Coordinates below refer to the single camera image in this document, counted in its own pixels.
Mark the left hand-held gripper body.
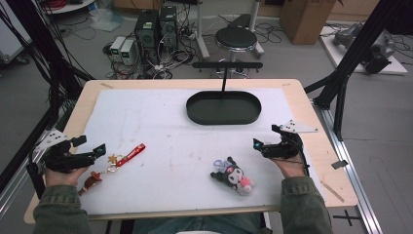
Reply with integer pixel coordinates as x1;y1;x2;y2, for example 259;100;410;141
33;128;97;174

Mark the black metal frame post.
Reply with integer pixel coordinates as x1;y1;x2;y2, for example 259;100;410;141
0;0;96;196
304;0;413;142

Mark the white power supply unit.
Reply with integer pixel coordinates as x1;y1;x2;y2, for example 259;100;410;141
119;39;138;66
109;35;127;63

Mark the black plush doll keychain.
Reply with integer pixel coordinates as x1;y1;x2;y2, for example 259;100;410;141
209;156;256;197

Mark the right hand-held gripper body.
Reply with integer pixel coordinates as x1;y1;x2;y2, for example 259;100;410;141
261;119;319;160

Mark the brown cardboard box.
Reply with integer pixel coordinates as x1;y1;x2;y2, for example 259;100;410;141
279;0;345;46

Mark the person's left hand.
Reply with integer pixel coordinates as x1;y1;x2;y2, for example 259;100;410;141
43;165;90;188

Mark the black oval tray hanger stand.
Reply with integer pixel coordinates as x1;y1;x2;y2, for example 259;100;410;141
185;60;264;127

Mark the white desk leg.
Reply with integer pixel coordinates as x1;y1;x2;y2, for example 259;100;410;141
194;0;211;60
248;0;266;59

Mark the grey machine on white board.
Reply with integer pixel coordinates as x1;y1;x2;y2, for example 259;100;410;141
319;21;409;76

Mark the clear plastic bag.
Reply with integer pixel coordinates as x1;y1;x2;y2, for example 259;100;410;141
88;7;126;33

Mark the black computer tower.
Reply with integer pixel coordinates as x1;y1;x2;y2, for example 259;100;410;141
159;5;179;51
133;9;161;65

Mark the person's right hand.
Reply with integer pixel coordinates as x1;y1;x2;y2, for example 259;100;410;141
271;154;309;179

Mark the black tape piece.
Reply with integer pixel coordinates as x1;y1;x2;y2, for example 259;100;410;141
330;159;349;171

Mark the red strap keychain with figure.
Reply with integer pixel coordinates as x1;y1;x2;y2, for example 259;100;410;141
77;142;147;196

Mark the aluminium rail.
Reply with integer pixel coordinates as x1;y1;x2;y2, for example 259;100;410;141
311;97;385;234

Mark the tangle of floor cables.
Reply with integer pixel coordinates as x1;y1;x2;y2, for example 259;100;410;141
102;19;199;81

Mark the black round stool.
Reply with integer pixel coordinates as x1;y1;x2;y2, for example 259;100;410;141
214;26;259;63

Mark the white table mat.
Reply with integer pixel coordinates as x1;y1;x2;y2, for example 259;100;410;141
78;87;321;216

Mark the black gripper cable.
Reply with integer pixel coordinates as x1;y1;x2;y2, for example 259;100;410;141
290;137;311;177

